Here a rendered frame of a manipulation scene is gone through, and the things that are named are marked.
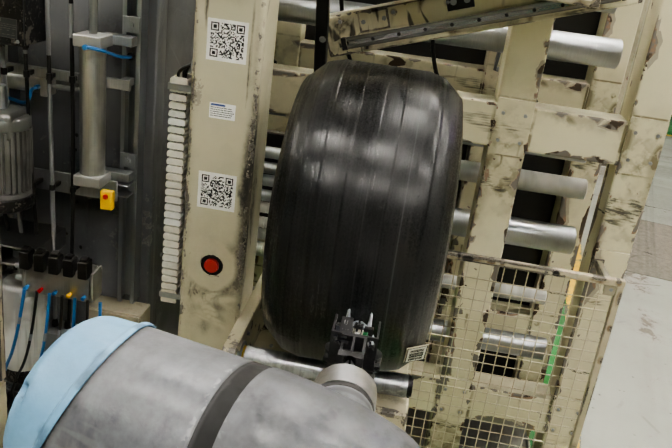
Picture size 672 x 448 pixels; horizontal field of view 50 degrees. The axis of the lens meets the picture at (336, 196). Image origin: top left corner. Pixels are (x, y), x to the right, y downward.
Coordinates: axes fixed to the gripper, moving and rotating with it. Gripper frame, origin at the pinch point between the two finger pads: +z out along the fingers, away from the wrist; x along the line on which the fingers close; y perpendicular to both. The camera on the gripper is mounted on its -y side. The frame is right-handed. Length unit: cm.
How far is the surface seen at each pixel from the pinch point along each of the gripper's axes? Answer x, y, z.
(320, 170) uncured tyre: 10.2, 25.0, 5.1
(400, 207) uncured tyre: -3.6, 21.6, 3.2
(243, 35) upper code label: 29, 42, 22
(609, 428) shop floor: -101, -110, 146
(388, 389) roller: -7.2, -20.2, 14.1
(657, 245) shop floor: -179, -110, 363
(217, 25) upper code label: 34, 43, 22
